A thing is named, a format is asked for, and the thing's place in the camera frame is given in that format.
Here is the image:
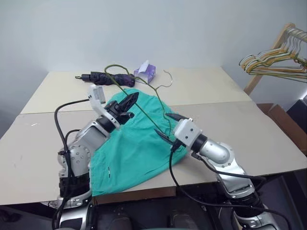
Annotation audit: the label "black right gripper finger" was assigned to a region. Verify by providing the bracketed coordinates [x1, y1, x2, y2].
[165, 113, 190, 121]
[154, 128, 174, 146]

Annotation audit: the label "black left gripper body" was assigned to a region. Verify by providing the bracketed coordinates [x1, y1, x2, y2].
[105, 100, 127, 125]

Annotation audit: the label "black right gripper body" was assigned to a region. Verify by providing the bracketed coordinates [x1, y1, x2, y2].
[167, 131, 180, 147]

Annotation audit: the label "green wire hanger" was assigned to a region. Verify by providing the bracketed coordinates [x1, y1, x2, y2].
[104, 64, 175, 145]

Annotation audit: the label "green shorts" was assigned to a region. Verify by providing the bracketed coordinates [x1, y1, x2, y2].
[90, 88, 189, 197]

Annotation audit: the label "black purple folded umbrella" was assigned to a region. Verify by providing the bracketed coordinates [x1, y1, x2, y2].
[75, 71, 136, 88]

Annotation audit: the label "purple tissue box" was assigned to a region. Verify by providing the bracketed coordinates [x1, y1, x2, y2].
[133, 59, 157, 84]

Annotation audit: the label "wooden clothes rack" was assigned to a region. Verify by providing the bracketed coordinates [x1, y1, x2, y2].
[243, 23, 307, 97]

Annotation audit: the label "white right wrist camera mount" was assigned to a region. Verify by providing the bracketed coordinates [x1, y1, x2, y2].
[172, 117, 203, 148]

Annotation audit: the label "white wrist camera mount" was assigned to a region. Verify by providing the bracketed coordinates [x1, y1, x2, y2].
[172, 117, 203, 148]
[87, 83, 120, 127]

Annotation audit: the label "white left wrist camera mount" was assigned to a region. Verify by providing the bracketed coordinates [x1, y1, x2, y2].
[87, 83, 120, 127]

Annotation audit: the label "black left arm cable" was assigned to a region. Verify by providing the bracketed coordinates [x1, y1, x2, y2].
[51, 98, 94, 230]

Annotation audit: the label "bunch of wire hangers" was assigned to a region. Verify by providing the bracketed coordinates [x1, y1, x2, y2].
[238, 27, 307, 84]

